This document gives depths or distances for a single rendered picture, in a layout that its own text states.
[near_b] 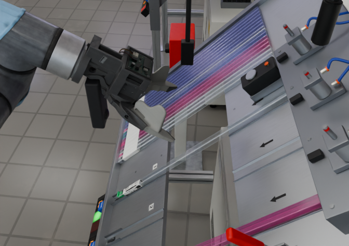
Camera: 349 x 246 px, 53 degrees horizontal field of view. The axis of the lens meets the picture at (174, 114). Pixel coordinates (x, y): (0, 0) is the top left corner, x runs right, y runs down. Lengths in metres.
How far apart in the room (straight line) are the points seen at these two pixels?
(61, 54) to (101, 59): 0.06
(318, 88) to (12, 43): 0.45
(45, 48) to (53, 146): 1.55
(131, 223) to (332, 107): 0.50
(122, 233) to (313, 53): 0.54
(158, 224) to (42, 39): 0.41
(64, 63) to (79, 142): 1.52
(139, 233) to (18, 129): 1.60
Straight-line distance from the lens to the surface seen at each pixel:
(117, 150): 1.01
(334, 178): 0.46
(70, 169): 1.96
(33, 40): 0.59
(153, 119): 0.60
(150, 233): 0.74
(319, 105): 0.52
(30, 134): 2.22
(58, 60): 0.59
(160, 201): 0.76
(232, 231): 0.44
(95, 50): 0.58
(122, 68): 0.57
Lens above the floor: 1.48
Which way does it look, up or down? 43 degrees down
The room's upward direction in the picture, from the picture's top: straight up
